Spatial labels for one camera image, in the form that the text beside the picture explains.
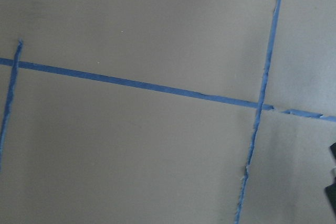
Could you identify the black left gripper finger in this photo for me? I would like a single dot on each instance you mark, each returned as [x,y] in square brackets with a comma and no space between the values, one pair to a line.
[330,190]

